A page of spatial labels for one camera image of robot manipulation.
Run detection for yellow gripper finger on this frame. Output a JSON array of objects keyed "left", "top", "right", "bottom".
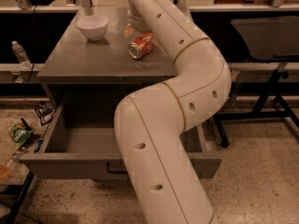
[{"left": 123, "top": 23, "right": 135, "bottom": 38}]

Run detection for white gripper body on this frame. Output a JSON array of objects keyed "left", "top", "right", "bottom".
[{"left": 127, "top": 11, "right": 151, "bottom": 34}]

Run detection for red coke can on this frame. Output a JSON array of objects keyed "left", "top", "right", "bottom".
[{"left": 128, "top": 33, "right": 155, "bottom": 60}]

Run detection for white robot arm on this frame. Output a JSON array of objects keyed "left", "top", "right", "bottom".
[{"left": 114, "top": 0, "right": 231, "bottom": 224}]

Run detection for open grey top drawer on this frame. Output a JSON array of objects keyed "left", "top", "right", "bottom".
[{"left": 20, "top": 87, "right": 223, "bottom": 181}]

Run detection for white ceramic bowl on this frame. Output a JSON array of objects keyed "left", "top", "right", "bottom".
[{"left": 77, "top": 15, "right": 108, "bottom": 41}]

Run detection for grey metal cabinet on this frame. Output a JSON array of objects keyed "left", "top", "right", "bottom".
[{"left": 36, "top": 6, "right": 200, "bottom": 110}]

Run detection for clear plastic water bottle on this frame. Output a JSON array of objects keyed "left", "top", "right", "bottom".
[{"left": 12, "top": 41, "right": 32, "bottom": 69}]

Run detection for dark snack packet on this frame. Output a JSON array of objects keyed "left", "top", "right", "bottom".
[{"left": 34, "top": 102, "right": 54, "bottom": 126}]

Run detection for blue snack packet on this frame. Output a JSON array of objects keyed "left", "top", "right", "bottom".
[{"left": 34, "top": 139, "right": 44, "bottom": 153}]

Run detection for green chip bag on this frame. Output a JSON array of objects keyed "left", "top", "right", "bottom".
[{"left": 8, "top": 119, "right": 34, "bottom": 149}]

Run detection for black table leg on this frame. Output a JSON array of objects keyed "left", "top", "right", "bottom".
[{"left": 5, "top": 172, "right": 35, "bottom": 224}]

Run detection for black drawer handle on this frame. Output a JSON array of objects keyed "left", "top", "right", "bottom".
[{"left": 106, "top": 162, "right": 127, "bottom": 175}]

